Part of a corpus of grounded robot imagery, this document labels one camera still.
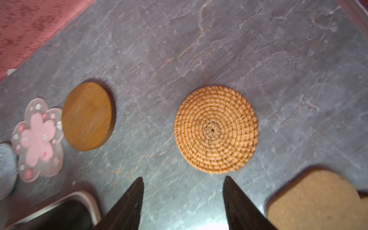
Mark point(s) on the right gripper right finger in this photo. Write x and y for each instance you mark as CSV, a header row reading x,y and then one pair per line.
x,y
241,213

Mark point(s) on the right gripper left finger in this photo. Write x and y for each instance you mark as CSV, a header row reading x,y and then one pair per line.
x,y
126,213

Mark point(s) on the cork coaster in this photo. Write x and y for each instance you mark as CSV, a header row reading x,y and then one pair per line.
x,y
318,200

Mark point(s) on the brown wooden coaster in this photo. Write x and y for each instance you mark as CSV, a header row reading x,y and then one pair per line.
x,y
89,116

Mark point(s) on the grey round coaster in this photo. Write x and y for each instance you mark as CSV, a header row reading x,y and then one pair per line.
x,y
9,171

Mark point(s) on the black mug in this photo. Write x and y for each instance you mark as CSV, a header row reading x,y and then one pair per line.
x,y
71,215

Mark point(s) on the beige serving tray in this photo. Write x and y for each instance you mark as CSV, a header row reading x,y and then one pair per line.
x,y
24,214

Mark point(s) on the pink flower coaster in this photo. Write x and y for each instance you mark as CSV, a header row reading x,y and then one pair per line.
x,y
37,141

